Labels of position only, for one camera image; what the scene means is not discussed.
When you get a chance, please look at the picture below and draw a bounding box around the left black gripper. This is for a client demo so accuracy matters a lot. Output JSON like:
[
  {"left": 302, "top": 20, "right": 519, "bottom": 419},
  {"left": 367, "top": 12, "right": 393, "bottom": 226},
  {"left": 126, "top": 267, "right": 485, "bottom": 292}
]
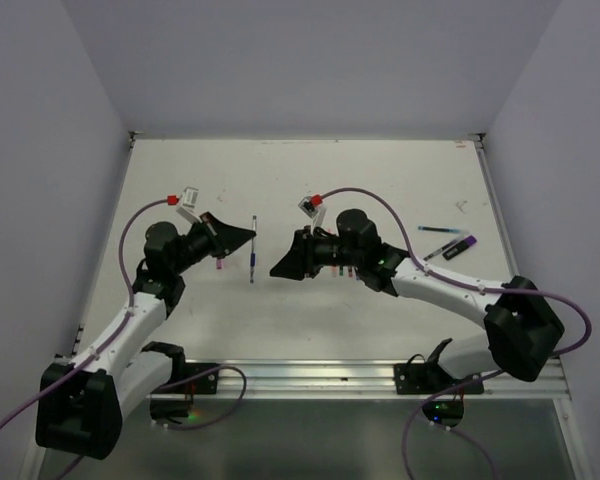
[{"left": 170, "top": 211, "right": 254, "bottom": 275}]

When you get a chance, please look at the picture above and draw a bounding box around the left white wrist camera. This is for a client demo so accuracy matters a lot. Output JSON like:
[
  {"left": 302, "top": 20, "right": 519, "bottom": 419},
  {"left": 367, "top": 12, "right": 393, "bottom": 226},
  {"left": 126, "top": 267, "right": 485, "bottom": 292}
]
[{"left": 176, "top": 187, "right": 201, "bottom": 225}]

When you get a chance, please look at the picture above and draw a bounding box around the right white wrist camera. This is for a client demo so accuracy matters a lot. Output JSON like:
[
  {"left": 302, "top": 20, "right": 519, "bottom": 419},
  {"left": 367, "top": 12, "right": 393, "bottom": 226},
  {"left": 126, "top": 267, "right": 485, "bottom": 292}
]
[{"left": 298, "top": 194, "right": 327, "bottom": 229}]

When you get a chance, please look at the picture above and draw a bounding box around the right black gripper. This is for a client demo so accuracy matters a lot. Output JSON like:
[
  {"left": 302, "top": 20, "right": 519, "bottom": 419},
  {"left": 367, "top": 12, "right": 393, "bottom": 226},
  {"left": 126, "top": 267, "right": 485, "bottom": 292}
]
[{"left": 269, "top": 224, "right": 363, "bottom": 279}]

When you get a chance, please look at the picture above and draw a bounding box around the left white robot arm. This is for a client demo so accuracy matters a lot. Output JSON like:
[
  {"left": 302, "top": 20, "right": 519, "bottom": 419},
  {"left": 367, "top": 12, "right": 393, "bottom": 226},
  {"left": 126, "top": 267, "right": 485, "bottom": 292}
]
[{"left": 35, "top": 213, "right": 256, "bottom": 460}]

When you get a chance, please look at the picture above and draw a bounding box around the teal pen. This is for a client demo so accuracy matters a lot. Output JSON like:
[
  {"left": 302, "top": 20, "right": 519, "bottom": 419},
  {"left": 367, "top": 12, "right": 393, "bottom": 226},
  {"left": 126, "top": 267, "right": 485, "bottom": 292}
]
[{"left": 417, "top": 225, "right": 469, "bottom": 235}]

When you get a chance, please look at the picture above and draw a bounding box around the black purple highlighter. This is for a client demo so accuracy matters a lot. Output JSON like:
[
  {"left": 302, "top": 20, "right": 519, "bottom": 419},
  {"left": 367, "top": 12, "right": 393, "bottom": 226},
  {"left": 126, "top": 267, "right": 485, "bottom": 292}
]
[{"left": 442, "top": 235, "right": 477, "bottom": 261}]

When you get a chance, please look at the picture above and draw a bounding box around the aluminium front rail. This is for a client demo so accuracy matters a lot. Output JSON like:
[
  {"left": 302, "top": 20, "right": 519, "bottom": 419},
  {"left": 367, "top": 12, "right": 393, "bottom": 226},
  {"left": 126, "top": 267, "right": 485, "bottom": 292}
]
[{"left": 185, "top": 361, "right": 569, "bottom": 400}]

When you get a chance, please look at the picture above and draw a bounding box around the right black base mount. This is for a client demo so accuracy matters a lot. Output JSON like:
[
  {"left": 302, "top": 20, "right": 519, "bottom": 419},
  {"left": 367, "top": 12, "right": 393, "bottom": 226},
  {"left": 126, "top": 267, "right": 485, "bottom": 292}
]
[{"left": 392, "top": 338, "right": 484, "bottom": 426}]

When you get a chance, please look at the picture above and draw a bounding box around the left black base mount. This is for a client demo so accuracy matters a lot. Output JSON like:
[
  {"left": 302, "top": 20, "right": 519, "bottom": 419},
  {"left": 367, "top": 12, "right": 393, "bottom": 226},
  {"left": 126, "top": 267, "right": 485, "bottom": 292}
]
[{"left": 147, "top": 342, "right": 221, "bottom": 426}]

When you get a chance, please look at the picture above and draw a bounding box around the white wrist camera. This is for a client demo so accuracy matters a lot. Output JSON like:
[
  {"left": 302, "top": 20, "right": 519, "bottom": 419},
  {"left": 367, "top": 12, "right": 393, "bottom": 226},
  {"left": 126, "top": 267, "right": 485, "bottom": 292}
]
[
  {"left": 298, "top": 194, "right": 327, "bottom": 229},
  {"left": 176, "top": 187, "right": 201, "bottom": 225}
]

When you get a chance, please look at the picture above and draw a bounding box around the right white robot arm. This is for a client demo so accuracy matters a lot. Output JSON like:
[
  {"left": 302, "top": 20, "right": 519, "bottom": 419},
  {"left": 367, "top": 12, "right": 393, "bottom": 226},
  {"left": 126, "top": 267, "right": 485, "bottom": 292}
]
[{"left": 270, "top": 209, "right": 564, "bottom": 393}]

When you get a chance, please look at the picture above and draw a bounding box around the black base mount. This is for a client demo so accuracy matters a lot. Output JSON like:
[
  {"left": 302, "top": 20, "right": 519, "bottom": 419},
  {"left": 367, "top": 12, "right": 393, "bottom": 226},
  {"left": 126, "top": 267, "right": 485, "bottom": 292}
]
[
  {"left": 392, "top": 338, "right": 484, "bottom": 426},
  {"left": 147, "top": 342, "right": 221, "bottom": 426}
]

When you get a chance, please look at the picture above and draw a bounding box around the purple pen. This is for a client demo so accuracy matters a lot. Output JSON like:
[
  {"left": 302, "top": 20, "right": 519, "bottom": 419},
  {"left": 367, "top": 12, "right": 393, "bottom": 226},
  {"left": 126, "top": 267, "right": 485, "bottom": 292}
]
[{"left": 423, "top": 236, "right": 463, "bottom": 262}]

